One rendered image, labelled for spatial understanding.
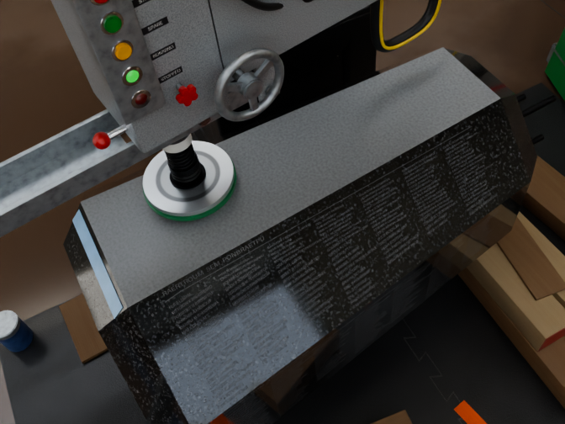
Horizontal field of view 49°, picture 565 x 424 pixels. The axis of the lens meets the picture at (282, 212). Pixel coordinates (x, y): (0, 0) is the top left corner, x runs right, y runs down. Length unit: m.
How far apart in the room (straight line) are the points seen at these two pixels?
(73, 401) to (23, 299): 0.48
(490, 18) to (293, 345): 2.16
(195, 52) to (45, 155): 0.39
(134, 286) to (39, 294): 1.12
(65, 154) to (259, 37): 0.45
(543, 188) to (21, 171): 1.79
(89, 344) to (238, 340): 0.93
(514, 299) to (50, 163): 1.39
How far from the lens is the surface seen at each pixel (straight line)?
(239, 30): 1.14
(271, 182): 1.46
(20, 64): 3.38
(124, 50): 0.99
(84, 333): 2.28
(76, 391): 2.22
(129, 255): 1.42
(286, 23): 1.20
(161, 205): 1.40
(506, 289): 2.03
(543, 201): 2.39
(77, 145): 1.31
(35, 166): 1.30
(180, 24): 1.05
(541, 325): 2.00
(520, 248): 2.10
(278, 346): 1.45
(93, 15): 0.95
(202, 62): 1.11
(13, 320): 2.27
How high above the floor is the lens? 1.96
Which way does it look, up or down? 55 degrees down
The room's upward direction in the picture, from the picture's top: 9 degrees counter-clockwise
